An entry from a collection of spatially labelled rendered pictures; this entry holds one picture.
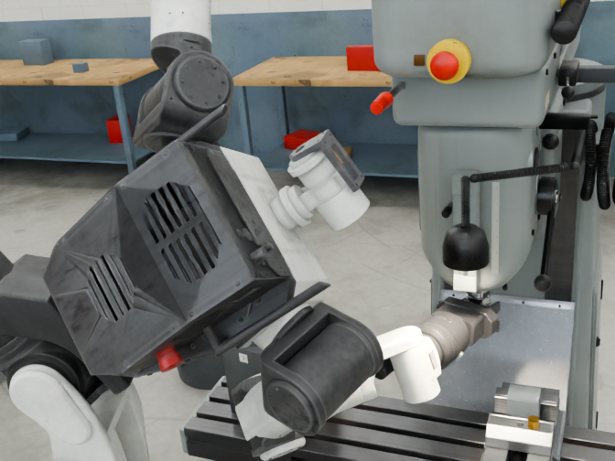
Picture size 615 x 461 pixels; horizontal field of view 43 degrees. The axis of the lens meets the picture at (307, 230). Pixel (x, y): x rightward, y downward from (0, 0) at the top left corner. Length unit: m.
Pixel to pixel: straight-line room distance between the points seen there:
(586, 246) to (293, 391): 1.05
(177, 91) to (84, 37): 5.98
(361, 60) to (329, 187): 4.27
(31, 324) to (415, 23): 0.69
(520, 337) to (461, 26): 0.99
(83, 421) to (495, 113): 0.78
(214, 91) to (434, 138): 0.41
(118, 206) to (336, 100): 5.13
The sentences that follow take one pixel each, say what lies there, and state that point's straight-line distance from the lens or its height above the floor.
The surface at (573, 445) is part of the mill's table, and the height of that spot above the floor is 0.91.
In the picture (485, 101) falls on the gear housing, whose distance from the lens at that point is 1.25.
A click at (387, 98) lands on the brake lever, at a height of 1.71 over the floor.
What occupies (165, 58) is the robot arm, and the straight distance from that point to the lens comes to 1.19.
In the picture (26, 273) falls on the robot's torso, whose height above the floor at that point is 1.52.
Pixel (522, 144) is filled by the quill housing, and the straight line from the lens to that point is 1.32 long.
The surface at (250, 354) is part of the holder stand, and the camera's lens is 1.72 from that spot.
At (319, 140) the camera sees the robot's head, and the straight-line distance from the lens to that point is 1.04.
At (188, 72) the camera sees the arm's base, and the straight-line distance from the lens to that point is 1.09.
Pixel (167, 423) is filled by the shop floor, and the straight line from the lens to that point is 3.43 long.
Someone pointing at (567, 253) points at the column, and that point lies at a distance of 1.87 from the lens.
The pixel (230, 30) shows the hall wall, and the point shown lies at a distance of 6.30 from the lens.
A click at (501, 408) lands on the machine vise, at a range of 1.69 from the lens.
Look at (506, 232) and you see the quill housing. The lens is 1.37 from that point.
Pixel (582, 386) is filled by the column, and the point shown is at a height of 0.82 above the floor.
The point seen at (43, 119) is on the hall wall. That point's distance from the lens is 7.58.
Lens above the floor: 1.99
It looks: 23 degrees down
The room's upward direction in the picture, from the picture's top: 5 degrees counter-clockwise
